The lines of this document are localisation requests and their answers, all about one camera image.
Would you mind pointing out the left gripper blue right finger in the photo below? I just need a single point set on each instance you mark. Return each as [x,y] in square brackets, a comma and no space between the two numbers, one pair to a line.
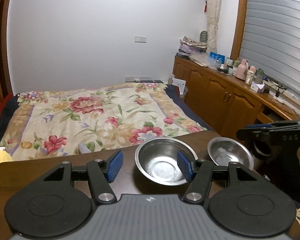
[198,174]

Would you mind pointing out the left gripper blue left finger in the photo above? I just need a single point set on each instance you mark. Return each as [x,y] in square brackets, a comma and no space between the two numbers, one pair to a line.
[100,174]

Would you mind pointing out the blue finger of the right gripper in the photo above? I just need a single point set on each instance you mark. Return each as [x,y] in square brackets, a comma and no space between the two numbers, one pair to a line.
[258,126]

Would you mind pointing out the medium deep steel bowl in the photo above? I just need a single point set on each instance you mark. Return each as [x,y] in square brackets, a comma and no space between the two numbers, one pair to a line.
[156,159]

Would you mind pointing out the small shallow steel bowl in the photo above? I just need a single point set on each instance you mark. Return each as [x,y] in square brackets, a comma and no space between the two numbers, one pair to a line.
[224,150]

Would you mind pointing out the tissue box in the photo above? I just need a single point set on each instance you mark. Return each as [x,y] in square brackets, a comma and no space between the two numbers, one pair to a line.
[259,88]

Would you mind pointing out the wooden cabinet counter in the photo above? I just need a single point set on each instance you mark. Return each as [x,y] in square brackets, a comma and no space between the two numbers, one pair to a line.
[226,103]

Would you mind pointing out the pink thermos jug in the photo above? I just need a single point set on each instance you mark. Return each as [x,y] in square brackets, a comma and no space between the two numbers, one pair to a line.
[242,69]

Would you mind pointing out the blue box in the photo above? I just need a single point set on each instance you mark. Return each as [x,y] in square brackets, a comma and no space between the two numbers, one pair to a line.
[217,57]

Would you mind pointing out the white paper bag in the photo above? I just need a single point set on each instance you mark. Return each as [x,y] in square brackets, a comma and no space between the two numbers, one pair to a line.
[181,84]

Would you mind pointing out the window roller blind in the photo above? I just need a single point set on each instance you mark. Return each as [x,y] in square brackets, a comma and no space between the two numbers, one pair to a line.
[271,39]

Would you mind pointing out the stack of folded fabric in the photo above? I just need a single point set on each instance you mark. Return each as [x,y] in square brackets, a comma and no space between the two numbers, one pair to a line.
[189,46]

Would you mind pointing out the beige curtain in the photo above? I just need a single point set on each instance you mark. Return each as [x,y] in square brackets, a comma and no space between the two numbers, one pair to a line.
[213,14]

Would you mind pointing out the white wall switch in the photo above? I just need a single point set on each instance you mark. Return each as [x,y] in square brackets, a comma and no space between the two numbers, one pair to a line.
[140,39]

